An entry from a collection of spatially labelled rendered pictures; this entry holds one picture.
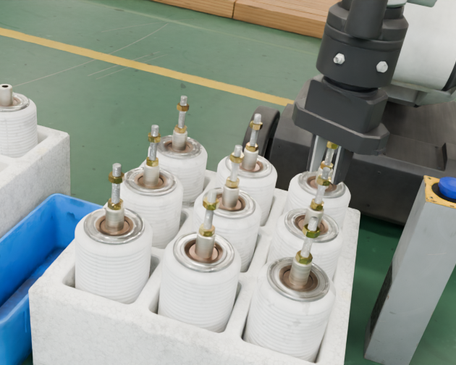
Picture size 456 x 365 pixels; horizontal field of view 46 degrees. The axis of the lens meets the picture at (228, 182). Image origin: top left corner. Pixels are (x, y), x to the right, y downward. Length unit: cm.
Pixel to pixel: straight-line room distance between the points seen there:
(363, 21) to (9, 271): 66
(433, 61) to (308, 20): 166
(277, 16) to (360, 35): 206
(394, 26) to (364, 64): 5
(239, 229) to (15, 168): 41
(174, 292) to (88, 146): 79
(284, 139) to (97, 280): 58
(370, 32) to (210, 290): 33
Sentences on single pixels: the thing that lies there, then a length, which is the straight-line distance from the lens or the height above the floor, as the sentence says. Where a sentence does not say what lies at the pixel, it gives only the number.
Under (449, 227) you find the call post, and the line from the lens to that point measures 79.
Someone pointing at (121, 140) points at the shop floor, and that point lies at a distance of 142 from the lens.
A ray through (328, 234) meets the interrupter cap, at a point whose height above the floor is 25.
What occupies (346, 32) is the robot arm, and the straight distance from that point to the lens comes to 58.
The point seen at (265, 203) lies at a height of 21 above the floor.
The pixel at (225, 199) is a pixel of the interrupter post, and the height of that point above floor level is 26.
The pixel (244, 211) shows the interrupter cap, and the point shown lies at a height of 25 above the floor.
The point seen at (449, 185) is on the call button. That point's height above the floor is 33.
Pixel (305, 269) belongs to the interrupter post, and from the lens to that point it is 64.
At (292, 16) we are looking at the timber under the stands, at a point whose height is 7.
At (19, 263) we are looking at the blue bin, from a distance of 96.
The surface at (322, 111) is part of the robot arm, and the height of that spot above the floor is 42.
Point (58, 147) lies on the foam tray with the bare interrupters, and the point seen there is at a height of 17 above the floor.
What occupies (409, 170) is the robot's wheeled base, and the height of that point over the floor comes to 18.
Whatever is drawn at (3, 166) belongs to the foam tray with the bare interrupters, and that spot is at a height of 17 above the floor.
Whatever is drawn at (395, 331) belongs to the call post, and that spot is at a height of 8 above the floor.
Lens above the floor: 67
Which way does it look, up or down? 31 degrees down
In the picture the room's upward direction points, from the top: 9 degrees clockwise
